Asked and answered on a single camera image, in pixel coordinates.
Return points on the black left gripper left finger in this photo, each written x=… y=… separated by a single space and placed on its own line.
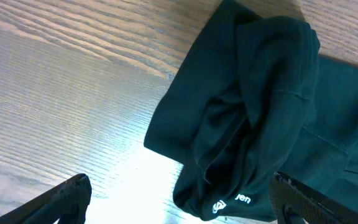
x=66 y=203

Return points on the black t-shirt with logo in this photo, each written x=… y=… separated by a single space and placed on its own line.
x=254 y=97

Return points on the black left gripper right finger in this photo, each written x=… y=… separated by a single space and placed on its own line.
x=296 y=203

